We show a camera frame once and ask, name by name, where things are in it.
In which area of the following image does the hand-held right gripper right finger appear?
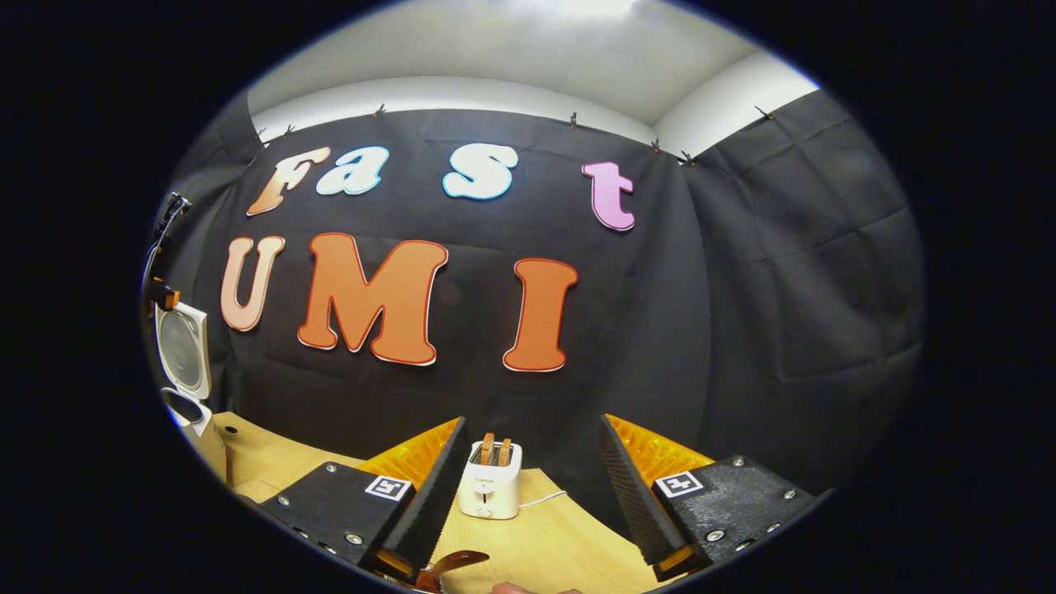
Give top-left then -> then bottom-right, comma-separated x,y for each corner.
598,414 -> 818,582

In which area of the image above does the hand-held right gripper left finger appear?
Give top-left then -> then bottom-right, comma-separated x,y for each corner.
260,417 -> 469,578

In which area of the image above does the white rice cooker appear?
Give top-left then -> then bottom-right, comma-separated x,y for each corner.
155,301 -> 229,483

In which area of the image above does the brown wooden spoon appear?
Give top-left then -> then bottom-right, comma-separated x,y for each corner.
415,550 -> 490,593

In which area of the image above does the white toaster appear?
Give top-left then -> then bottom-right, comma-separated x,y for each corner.
458,440 -> 523,521

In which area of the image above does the black backdrop cloth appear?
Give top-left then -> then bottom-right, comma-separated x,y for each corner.
148,89 -> 925,529

